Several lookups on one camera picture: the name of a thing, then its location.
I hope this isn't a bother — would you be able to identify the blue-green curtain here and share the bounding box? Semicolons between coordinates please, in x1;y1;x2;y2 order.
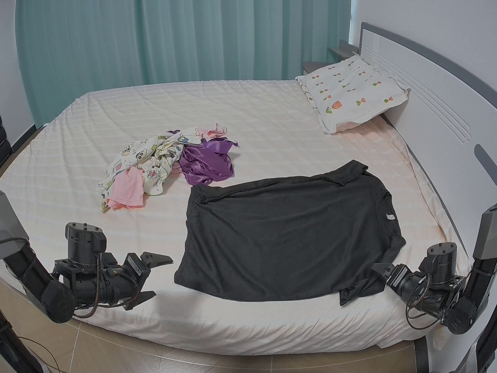
16;0;354;128

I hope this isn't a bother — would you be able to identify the bed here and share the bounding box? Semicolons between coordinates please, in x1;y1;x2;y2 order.
0;22;497;373

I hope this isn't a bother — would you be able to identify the black cable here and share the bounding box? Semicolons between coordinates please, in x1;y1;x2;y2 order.
405;303;445;330

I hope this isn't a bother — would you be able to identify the white printed pillow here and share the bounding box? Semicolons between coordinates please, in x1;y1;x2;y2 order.
296;55;411;134

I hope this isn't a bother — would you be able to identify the grey bedside table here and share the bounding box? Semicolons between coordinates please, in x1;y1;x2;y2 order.
303;39;362;77

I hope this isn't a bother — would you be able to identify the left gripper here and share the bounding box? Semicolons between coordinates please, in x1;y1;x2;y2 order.
96;252;174;311

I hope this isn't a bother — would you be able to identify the white printed pyjama top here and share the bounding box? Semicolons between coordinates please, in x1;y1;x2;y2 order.
97;127;206;213

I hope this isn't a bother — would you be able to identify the purple satin garment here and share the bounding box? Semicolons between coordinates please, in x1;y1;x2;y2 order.
167;130;238;187

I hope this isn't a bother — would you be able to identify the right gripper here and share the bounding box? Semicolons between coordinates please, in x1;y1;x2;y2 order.
371;263;426;306

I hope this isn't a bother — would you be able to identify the pale pink garment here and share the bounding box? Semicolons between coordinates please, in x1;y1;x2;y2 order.
196;122;230;143

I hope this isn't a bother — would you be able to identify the black polo shirt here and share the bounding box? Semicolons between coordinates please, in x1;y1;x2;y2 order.
173;160;407;307

